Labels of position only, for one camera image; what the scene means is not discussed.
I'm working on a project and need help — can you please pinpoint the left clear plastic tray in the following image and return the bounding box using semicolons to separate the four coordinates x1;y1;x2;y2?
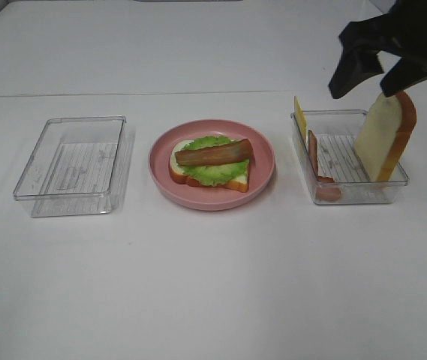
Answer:
13;116;134;218

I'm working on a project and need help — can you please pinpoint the yellow cheese slice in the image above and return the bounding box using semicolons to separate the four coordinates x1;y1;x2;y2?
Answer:
293;96;308;143

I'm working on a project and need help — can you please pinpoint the clear plastic tray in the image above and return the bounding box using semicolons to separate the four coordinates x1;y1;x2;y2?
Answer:
13;116;134;218
290;109;409;206

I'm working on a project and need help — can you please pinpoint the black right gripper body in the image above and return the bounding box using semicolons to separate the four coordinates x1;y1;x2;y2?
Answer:
339;1;427;62

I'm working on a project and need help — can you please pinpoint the bacon strip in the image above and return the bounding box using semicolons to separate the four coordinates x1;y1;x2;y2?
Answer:
308;130;341;202
175;139;254;167

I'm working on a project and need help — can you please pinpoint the bread slice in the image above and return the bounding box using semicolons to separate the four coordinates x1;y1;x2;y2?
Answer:
169;136;250;193
353;91;416;182

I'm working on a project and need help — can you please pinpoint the right clear plastic tray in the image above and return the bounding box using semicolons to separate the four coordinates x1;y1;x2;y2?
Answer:
290;109;409;206

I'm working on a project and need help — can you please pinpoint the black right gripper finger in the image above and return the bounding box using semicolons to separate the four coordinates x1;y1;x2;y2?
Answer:
329;49;383;99
380;58;427;97

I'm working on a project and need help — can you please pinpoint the pink round plate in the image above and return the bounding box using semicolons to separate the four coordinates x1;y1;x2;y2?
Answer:
149;119;275;211

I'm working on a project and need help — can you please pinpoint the green lettuce leaf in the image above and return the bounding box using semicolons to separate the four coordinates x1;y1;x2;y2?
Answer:
172;136;250;186

